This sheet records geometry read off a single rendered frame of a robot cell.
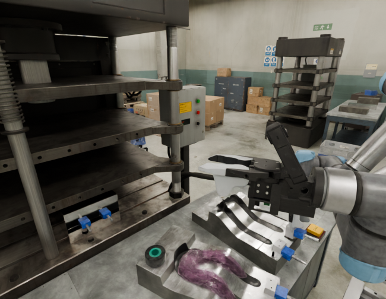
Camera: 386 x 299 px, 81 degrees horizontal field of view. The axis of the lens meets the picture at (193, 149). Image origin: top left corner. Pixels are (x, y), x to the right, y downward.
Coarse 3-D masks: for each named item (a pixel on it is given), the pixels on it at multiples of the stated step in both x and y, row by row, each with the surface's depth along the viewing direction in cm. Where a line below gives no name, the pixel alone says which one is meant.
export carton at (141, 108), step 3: (135, 105) 602; (138, 105) 601; (141, 105) 602; (144, 105) 603; (135, 108) 604; (138, 108) 596; (141, 108) 588; (144, 108) 581; (135, 111) 607; (138, 111) 598; (141, 111) 590; (144, 111) 584; (141, 114) 593; (144, 114) 587; (147, 114) 582; (147, 117) 585
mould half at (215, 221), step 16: (240, 192) 131; (208, 208) 129; (240, 208) 119; (256, 208) 122; (208, 224) 118; (224, 224) 109; (256, 224) 113; (224, 240) 112; (240, 240) 104; (256, 240) 102; (272, 240) 102; (288, 240) 102; (256, 256) 99; (272, 256) 93; (272, 272) 95
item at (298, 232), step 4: (288, 224) 103; (288, 228) 102; (296, 228) 102; (300, 228) 102; (288, 232) 102; (296, 232) 100; (300, 232) 99; (304, 232) 99; (288, 236) 103; (292, 236) 101; (296, 236) 100; (300, 236) 99; (304, 236) 99; (308, 236) 98; (316, 240) 96
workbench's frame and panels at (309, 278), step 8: (328, 240) 158; (320, 248) 150; (320, 256) 159; (312, 264) 145; (320, 264) 166; (304, 272) 134; (312, 272) 154; (320, 272) 172; (304, 280) 140; (312, 280) 163; (296, 288) 130; (304, 288) 148; (296, 296) 137; (304, 296) 156
